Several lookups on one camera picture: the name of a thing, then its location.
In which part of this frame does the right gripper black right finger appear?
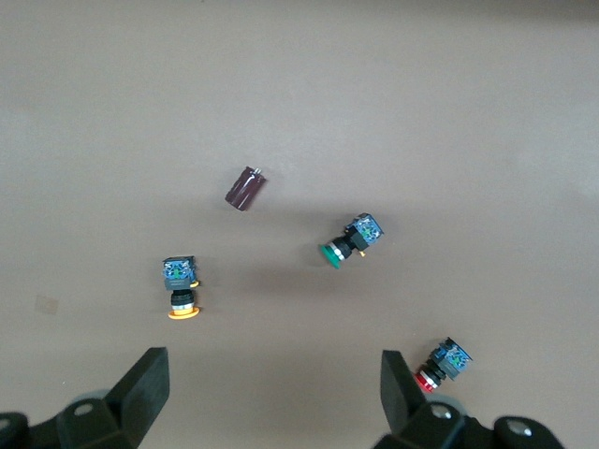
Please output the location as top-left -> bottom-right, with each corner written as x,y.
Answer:
373,349 -> 493,449

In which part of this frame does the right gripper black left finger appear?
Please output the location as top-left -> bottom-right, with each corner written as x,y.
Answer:
55,346 -> 170,449

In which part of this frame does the yellow cap push button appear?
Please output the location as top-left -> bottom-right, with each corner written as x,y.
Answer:
161,254 -> 204,322

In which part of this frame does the red cap push button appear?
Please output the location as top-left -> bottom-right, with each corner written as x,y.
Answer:
413,336 -> 475,396

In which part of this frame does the green cap push button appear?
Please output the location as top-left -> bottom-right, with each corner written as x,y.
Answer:
318,212 -> 385,272

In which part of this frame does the maroon cylindrical capacitor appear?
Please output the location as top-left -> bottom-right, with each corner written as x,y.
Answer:
223,164 -> 270,213

